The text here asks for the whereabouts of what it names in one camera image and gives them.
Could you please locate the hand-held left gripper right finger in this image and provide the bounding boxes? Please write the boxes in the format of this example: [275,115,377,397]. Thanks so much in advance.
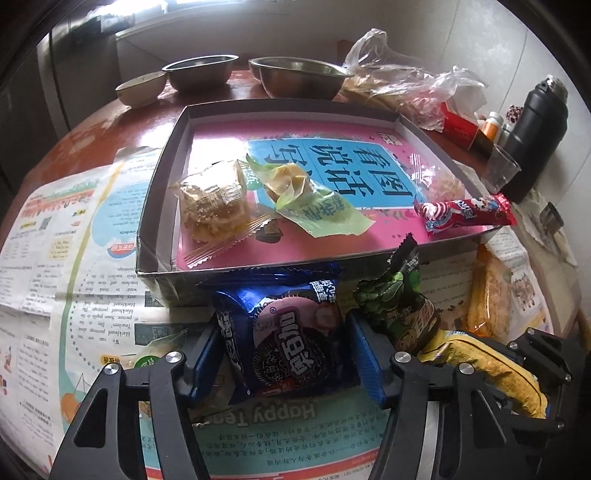
[345,309,522,480]

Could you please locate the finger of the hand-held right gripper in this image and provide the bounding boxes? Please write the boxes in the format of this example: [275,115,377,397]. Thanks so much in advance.
[496,392,568,438]
[508,327,575,384]

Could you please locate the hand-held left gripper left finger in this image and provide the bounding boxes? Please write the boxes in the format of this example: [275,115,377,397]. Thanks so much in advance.
[48,318,222,480]

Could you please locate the yellow snack packet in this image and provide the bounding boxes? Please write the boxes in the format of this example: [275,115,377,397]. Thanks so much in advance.
[418,329,550,418]

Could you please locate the dark green snack packet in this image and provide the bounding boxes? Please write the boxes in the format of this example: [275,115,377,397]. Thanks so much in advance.
[353,232,439,356]

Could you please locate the long orange cracker packet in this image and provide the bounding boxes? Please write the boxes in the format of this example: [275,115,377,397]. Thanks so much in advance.
[466,244,513,340]

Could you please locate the blue cookie packet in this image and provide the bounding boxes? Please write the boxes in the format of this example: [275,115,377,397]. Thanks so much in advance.
[196,261,363,398]

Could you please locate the grey cardboard box pink lining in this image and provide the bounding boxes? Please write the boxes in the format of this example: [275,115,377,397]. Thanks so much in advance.
[136,104,509,308]

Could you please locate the red candy packet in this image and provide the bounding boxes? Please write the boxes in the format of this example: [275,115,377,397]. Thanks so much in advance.
[413,194,518,238]

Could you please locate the clear brown crisp packet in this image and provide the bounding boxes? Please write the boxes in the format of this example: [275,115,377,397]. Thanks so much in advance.
[168,159,273,271]

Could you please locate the light green snack packet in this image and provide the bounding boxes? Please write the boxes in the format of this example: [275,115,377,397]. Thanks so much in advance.
[245,154,376,238]

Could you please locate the clear pastry packet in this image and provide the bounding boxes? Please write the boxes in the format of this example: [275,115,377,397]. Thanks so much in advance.
[411,154,467,206]

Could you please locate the small green-lidded cup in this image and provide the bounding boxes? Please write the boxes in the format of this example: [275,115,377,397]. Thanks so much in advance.
[131,342,185,370]

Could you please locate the newspaper with balloon picture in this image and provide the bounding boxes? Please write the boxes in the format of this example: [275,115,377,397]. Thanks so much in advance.
[0,147,416,480]

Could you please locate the clear plastic cup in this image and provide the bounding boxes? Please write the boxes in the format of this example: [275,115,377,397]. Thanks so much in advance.
[482,144,522,193]

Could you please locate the black thermos flask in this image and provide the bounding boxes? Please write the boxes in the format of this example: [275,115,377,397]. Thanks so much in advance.
[501,76,570,204]

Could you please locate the white medicine bottles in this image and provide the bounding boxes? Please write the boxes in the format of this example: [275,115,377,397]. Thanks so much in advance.
[482,112,503,141]

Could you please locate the red tissue box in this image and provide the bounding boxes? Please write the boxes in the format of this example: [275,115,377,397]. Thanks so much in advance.
[438,102,495,155]

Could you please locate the clear plastic bag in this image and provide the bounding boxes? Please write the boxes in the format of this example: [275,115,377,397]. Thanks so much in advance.
[335,28,488,132]

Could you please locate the small ceramic bowl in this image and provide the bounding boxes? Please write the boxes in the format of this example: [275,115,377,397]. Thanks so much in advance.
[115,71,168,108]

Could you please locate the large steel bowl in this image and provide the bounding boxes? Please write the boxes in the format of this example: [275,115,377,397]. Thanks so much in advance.
[248,56,355,100]

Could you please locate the small steel bowl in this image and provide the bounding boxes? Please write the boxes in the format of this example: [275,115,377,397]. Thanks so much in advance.
[161,54,240,93]

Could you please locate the dark grey refrigerator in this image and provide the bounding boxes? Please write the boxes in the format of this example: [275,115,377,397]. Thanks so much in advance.
[28,18,125,153]

